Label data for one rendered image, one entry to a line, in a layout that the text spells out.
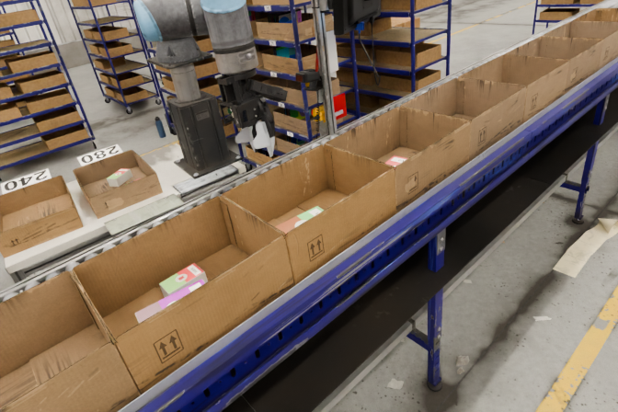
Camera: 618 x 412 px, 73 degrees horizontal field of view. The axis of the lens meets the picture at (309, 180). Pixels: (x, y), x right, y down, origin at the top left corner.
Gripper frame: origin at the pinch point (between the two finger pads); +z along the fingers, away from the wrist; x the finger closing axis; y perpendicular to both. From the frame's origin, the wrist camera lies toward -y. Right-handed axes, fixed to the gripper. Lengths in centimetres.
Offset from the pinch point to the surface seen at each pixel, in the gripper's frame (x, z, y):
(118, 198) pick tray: -92, 36, 13
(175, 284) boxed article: -7.0, 25.4, 29.9
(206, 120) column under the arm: -88, 19, -35
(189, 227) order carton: -14.9, 18.3, 18.5
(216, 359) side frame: 17.6, 27.9, 35.3
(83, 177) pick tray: -130, 37, 14
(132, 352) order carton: 12, 19, 47
